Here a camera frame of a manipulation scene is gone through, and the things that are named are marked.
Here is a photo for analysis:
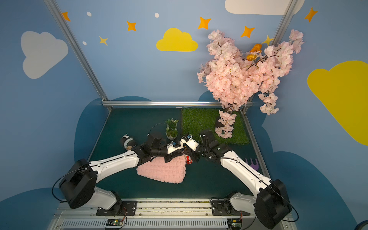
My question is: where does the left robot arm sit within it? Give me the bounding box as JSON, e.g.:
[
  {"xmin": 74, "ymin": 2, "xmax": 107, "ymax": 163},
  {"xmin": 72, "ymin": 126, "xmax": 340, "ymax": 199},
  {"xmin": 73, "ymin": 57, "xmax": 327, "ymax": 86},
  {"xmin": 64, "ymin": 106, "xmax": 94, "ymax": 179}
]
[{"xmin": 59, "ymin": 134, "xmax": 189, "ymax": 210}]

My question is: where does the aluminium back frame bar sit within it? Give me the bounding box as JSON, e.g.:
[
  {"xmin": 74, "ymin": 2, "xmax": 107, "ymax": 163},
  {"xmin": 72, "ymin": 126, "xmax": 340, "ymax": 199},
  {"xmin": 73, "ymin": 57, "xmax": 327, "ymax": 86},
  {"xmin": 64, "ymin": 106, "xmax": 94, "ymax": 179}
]
[{"xmin": 102, "ymin": 100, "xmax": 254, "ymax": 107}]

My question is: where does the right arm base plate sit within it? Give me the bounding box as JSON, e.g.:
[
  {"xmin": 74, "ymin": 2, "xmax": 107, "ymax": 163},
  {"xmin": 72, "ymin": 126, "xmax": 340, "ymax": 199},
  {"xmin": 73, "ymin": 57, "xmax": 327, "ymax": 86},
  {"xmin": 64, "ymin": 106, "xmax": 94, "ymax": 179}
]
[{"xmin": 210, "ymin": 199, "xmax": 250, "ymax": 216}]

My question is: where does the white cat plush keychain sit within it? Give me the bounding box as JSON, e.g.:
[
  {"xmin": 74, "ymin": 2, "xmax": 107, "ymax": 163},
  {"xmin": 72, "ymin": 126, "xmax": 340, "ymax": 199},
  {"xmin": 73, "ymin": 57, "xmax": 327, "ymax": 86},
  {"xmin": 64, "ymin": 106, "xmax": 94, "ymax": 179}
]
[{"xmin": 186, "ymin": 155, "xmax": 193, "ymax": 165}]

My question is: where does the pink cherry blossom tree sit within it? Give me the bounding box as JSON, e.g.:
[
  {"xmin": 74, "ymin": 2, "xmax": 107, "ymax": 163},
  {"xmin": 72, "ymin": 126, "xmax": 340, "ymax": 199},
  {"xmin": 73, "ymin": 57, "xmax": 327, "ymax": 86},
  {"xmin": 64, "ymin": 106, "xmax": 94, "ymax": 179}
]
[{"xmin": 197, "ymin": 29, "xmax": 304, "ymax": 138}]

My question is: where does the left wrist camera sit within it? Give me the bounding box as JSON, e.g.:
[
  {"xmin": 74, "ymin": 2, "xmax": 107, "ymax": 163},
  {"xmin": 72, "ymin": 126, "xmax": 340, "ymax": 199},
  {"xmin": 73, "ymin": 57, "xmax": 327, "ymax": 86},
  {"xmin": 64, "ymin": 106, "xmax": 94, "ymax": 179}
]
[{"xmin": 166, "ymin": 141, "xmax": 183, "ymax": 154}]

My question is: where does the purple pink toy rake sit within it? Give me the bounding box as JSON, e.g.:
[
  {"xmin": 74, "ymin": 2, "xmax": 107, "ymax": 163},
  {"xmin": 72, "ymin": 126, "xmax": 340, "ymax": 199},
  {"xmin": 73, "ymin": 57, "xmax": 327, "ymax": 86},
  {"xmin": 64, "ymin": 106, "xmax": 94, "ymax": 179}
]
[{"xmin": 245, "ymin": 158, "xmax": 260, "ymax": 171}]

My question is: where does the green artificial grass mat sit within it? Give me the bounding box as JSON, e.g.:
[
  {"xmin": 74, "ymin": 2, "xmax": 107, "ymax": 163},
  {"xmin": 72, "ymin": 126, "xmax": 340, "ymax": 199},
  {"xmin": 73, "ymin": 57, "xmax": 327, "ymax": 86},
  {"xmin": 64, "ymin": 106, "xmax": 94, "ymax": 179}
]
[{"xmin": 181, "ymin": 108, "xmax": 250, "ymax": 145}]

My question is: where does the small potted succulent plant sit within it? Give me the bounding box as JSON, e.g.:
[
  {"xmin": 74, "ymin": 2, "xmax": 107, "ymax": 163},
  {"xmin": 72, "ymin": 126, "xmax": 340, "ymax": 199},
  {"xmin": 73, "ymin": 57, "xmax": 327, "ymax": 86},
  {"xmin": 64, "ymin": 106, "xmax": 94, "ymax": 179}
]
[{"xmin": 165, "ymin": 118, "xmax": 179, "ymax": 140}]

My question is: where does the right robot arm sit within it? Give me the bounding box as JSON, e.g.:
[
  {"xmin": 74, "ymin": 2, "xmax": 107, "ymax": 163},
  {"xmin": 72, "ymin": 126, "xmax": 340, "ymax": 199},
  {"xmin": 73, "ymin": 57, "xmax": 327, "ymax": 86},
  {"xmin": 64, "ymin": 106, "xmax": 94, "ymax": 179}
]
[{"xmin": 181, "ymin": 129, "xmax": 292, "ymax": 230}]

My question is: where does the pink knitted bag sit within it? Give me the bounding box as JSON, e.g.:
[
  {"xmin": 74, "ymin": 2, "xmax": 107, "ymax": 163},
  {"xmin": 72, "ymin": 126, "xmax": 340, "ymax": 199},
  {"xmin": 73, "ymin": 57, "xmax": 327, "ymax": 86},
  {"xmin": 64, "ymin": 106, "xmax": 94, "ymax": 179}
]
[{"xmin": 137, "ymin": 155, "xmax": 186, "ymax": 184}]

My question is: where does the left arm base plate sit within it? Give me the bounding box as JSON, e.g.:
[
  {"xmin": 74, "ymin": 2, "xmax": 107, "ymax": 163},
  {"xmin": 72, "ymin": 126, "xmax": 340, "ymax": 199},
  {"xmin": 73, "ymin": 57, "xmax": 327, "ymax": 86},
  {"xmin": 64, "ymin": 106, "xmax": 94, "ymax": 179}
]
[{"xmin": 96, "ymin": 200, "xmax": 138, "ymax": 217}]

